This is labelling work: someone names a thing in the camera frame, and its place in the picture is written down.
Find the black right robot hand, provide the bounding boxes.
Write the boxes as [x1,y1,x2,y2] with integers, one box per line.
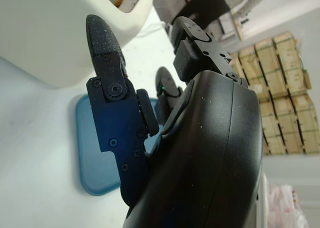
[85,13,263,228]

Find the cream white toaster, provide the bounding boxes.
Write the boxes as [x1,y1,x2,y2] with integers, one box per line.
[0,0,154,90]

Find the white plastic bag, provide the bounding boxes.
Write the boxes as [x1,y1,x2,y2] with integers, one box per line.
[267,183,312,228]

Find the blue plastic tray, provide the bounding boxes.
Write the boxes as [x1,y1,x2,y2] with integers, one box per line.
[75,92,166,198]

